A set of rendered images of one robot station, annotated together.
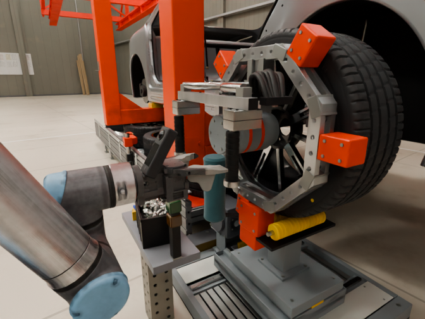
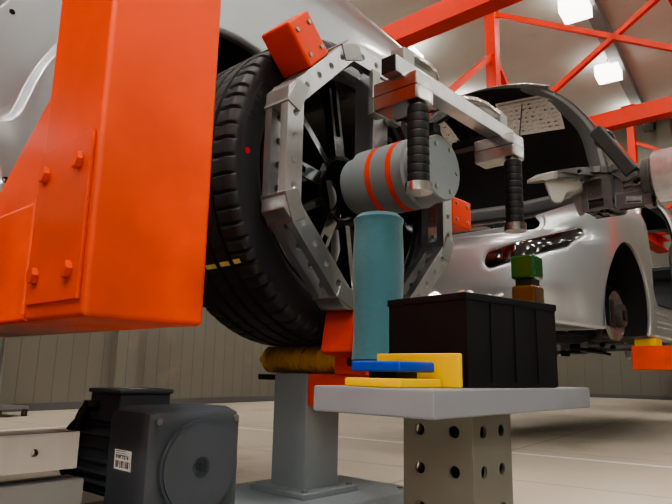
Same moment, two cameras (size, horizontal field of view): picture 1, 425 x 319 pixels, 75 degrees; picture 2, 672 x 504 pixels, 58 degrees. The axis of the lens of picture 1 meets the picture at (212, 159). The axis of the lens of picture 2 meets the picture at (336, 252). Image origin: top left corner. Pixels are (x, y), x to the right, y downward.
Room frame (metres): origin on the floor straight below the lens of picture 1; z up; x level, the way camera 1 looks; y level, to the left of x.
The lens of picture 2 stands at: (1.39, 0.98, 0.47)
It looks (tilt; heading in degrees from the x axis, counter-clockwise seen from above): 11 degrees up; 253
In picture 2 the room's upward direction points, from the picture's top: 1 degrees clockwise
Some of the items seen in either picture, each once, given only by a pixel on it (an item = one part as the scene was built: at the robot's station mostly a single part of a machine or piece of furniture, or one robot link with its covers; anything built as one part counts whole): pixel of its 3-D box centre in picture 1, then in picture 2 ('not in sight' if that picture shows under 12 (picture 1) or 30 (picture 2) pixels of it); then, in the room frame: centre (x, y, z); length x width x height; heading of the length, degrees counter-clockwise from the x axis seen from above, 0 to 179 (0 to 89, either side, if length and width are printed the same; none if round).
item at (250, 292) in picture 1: (273, 275); not in sight; (1.09, -0.29, 0.13); 0.50 x 0.36 x 0.10; 30
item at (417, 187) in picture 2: (179, 134); (418, 146); (0.98, 0.12, 0.83); 0.04 x 0.04 x 0.16
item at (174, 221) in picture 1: (174, 219); (528, 298); (0.79, 0.12, 0.59); 0.04 x 0.04 x 0.04; 30
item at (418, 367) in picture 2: not in sight; (393, 370); (1.11, 0.31, 0.47); 0.07 x 0.07 x 0.02; 30
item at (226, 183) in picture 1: (232, 157); (513, 194); (0.69, -0.05, 0.83); 0.04 x 0.04 x 0.16
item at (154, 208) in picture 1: (156, 216); (473, 339); (0.95, 0.21, 0.51); 0.20 x 0.14 x 0.13; 21
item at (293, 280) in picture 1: (284, 245); (305, 441); (1.04, -0.32, 0.32); 0.40 x 0.30 x 0.28; 30
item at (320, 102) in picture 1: (260, 130); (370, 184); (0.96, -0.17, 0.85); 0.54 x 0.07 x 0.54; 30
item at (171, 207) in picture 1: (173, 205); (526, 268); (0.79, 0.12, 0.64); 0.04 x 0.04 x 0.04; 30
